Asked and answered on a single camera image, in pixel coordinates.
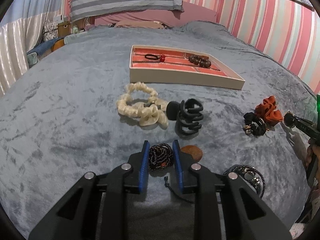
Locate brown cardboard box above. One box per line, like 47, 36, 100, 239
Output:
57, 21, 71, 38

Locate rust orange scrunchie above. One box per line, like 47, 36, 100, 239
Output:
254, 95, 284, 127

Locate white tray with red lining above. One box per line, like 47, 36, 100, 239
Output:
129, 45, 245, 90

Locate black braided cord amber pendant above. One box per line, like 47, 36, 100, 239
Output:
149, 140, 198, 204

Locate dark wooden bead bracelet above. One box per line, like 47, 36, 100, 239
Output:
188, 54, 212, 68

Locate black braided leather bracelet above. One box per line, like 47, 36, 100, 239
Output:
223, 164, 266, 199

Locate person's right hand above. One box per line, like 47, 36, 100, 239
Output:
305, 138, 320, 167

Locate beige folded cloth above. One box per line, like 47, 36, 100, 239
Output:
114, 20, 165, 29

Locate black hair tie red beads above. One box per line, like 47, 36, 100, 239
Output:
144, 54, 166, 62

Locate cream satin scrunchie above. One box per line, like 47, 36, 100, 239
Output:
116, 82, 169, 129

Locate grey plush blanket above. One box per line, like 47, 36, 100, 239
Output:
1, 22, 317, 237

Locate pink bed headboard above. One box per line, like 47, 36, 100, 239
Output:
94, 2, 217, 27

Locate white satin curtain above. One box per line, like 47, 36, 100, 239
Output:
0, 10, 60, 95

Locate black scrunchie with gold charms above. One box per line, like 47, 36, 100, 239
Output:
243, 112, 267, 137

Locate black hair claw clip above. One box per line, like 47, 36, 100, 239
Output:
166, 99, 204, 136

